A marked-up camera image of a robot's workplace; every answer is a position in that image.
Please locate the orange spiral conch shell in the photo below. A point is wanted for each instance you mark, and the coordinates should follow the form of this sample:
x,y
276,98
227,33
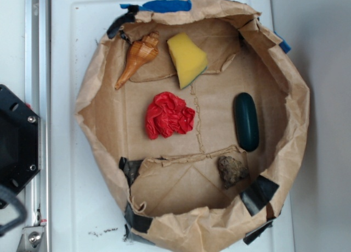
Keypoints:
x,y
140,52

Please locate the crumpled red paper ball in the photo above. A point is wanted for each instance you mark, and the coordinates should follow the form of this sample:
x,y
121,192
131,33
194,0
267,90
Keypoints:
x,y
167,114

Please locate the brown paper bag tray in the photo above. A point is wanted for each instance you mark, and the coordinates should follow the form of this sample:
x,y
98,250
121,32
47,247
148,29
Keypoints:
x,y
169,189

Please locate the yellow sponge piece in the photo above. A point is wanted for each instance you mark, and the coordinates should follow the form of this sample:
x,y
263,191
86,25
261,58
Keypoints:
x,y
188,59

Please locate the dark green oval case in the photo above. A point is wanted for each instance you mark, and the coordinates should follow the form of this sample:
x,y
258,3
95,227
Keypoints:
x,y
246,122

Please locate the brown rough rock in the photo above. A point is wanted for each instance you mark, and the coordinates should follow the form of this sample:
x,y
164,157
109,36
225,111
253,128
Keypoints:
x,y
231,171

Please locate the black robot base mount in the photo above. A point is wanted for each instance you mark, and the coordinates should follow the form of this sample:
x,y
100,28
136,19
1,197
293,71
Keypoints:
x,y
19,142

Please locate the aluminium extrusion rail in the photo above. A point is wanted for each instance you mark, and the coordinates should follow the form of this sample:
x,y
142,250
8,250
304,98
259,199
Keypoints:
x,y
37,95

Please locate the metal corner bracket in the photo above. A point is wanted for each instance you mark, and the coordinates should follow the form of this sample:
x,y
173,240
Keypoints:
x,y
31,239

